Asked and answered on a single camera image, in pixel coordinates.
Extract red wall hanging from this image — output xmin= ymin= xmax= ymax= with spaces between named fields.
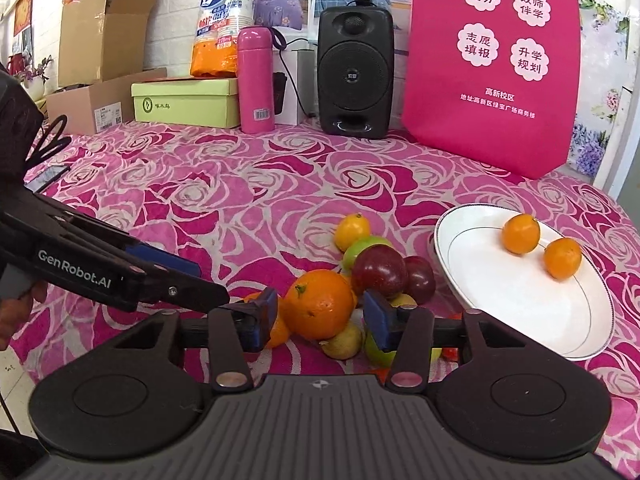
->
xmin=14 ymin=0 xmax=35 ymax=37

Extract dark red plum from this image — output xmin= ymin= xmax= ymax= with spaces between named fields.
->
xmin=351 ymin=245 xmax=408 ymax=301
xmin=404 ymin=256 xmax=437 ymax=306

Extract pink rose printed blanket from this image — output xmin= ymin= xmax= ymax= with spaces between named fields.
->
xmin=0 ymin=120 xmax=640 ymax=466

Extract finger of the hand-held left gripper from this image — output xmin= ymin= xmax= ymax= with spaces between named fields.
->
xmin=131 ymin=266 xmax=232 ymax=314
xmin=90 ymin=217 xmax=202 ymax=278

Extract light green shoe box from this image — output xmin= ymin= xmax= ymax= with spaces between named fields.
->
xmin=131 ymin=77 xmax=242 ymax=129

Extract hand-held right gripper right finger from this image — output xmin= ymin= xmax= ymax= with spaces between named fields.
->
xmin=362 ymin=289 xmax=533 ymax=394

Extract green apple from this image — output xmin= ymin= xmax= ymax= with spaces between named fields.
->
xmin=342 ymin=236 xmax=396 ymax=273
xmin=364 ymin=330 xmax=443 ymax=368

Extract pink tote bag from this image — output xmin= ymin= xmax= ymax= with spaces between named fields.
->
xmin=401 ymin=0 xmax=582 ymax=180

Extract black speaker cable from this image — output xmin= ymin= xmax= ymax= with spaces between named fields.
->
xmin=271 ymin=29 xmax=321 ymax=118

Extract black speaker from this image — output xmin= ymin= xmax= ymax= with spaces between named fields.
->
xmin=317 ymin=6 xmax=396 ymax=137

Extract person's left hand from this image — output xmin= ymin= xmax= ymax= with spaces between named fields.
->
xmin=0 ymin=284 xmax=49 ymax=353

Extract potted flower plant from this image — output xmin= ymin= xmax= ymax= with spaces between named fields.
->
xmin=10 ymin=55 xmax=53 ymax=102

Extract looped black cables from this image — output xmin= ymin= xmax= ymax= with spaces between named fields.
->
xmin=22 ymin=115 xmax=71 ymax=177

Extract black smartphone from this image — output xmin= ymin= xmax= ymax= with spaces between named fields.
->
xmin=25 ymin=164 xmax=71 ymax=193

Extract pink thermos bottle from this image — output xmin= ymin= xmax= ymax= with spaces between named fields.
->
xmin=236 ymin=26 xmax=277 ymax=134

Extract brownish yellow round fruit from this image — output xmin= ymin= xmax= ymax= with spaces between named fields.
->
xmin=320 ymin=322 xmax=365 ymax=360

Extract yellow citrus fruit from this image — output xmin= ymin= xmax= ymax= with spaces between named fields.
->
xmin=334 ymin=213 xmax=372 ymax=253

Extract pack of paper cups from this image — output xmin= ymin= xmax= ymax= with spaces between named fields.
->
xmin=190 ymin=0 xmax=258 ymax=79

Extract white round plate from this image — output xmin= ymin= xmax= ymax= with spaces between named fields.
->
xmin=433 ymin=204 xmax=616 ymax=361

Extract white frame post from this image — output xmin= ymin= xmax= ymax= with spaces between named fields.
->
xmin=592 ymin=75 xmax=640 ymax=206

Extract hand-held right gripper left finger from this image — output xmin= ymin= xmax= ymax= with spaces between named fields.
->
xmin=107 ymin=287 xmax=279 ymax=394

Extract tall open cardboard box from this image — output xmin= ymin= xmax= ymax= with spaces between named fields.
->
xmin=58 ymin=0 xmax=160 ymax=88

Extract black cup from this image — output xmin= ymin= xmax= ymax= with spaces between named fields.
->
xmin=272 ymin=72 xmax=289 ymax=125

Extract flat cardboard box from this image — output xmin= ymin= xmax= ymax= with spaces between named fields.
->
xmin=45 ymin=67 xmax=168 ymax=136

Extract large orange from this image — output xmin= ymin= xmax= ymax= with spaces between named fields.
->
xmin=283 ymin=269 xmax=357 ymax=341

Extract white box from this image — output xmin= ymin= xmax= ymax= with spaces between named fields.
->
xmin=292 ymin=49 xmax=321 ymax=118

